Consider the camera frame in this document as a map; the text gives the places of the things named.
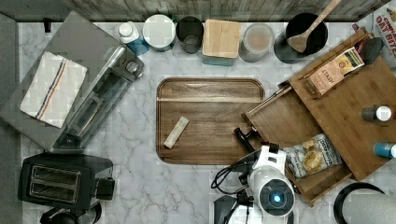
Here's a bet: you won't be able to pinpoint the black drawer handle bar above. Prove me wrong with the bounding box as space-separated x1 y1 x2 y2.
234 127 258 153

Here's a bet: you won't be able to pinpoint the wooden drawer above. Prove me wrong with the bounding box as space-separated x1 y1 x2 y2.
242 82 352 207

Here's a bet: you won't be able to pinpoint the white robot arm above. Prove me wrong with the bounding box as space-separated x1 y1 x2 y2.
221 144 295 224

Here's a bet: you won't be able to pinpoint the bamboo drawer cabinet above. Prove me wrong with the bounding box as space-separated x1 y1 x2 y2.
277 27 396 182

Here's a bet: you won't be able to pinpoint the dark wooden cutting board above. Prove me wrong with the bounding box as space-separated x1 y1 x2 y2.
156 77 264 165

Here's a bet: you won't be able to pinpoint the small wooden stick bar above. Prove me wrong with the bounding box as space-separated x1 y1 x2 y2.
164 116 189 148

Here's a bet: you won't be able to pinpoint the teal canister with bamboo lid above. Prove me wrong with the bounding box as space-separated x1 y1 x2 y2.
202 20 241 66

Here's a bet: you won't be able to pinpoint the dark empty glass jar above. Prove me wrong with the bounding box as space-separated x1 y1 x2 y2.
176 16 204 54

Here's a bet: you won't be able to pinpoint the white lidded canister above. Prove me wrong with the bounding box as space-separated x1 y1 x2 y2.
143 14 176 51

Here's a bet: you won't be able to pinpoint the glass jar brown contents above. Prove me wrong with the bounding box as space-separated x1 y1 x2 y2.
239 23 275 63

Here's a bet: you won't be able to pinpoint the blue bottle white cap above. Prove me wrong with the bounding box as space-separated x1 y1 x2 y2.
118 21 149 56

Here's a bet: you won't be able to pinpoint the Stash tea box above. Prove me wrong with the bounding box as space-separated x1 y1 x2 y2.
305 47 365 97

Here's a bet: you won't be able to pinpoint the wooden spoon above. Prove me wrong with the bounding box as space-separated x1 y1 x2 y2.
288 0 342 53

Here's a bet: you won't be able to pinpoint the white chip bag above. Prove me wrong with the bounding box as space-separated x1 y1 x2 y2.
284 133 342 178

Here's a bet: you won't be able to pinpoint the stainless toaster oven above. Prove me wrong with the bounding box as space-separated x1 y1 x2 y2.
1 12 144 154

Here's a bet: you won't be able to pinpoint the black utensil crock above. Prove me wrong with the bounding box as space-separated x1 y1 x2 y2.
273 12 329 65

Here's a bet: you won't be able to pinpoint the black two-slot toaster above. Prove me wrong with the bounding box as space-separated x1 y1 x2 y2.
18 153 115 210

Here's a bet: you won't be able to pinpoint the striped white dish towel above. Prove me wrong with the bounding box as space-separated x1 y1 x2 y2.
20 51 88 128

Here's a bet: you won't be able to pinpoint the black rimmed round bin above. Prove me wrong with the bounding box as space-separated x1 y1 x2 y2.
333 182 396 224

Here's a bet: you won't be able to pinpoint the oat bites bag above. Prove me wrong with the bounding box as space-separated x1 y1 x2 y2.
351 2 396 69

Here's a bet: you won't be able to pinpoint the black triangular clip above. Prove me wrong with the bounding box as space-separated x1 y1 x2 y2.
361 37 384 65

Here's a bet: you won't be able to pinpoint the grey spice bottle white cap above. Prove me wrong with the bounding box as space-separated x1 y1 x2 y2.
361 105 392 121

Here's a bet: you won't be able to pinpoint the blue spice bottle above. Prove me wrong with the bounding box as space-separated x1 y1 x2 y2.
374 142 396 159

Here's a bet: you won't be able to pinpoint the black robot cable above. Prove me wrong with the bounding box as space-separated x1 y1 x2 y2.
210 151 260 195

